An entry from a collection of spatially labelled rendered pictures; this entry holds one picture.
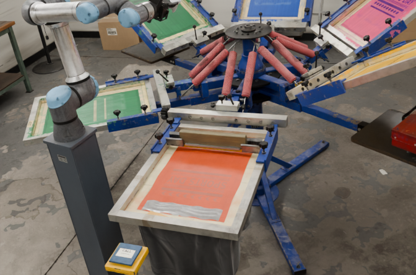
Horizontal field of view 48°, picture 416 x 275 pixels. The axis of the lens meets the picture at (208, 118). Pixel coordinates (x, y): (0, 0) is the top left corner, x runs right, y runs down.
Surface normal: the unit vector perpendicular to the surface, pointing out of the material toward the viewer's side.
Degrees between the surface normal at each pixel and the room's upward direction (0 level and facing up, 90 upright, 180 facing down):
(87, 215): 90
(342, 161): 0
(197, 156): 0
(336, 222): 0
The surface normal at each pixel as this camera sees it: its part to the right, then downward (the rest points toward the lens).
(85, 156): 0.86, 0.17
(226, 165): -0.11, -0.87
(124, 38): -0.25, 0.50
